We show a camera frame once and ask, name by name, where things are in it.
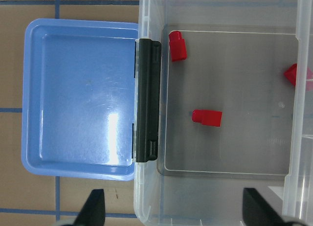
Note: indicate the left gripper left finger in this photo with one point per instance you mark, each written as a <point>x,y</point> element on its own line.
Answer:
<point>93,212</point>

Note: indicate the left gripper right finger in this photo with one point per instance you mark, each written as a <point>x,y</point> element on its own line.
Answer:
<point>256,211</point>

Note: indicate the clear ribbed box lid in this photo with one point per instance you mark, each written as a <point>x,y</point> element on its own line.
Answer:
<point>298,188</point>

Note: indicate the red block with cylinder nub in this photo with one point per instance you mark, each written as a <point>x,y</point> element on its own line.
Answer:
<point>207,117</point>

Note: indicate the red block in box centre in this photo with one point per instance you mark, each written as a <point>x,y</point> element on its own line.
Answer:
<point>290,75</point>

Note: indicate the clear plastic storage box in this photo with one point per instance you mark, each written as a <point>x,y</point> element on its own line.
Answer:
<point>237,53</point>

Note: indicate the blue plastic tray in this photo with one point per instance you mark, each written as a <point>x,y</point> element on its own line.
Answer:
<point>78,99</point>

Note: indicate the red block near latch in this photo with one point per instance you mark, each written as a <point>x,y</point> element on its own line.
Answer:
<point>177,46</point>

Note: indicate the black box latch handle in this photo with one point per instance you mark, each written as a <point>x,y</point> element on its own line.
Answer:
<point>147,74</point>

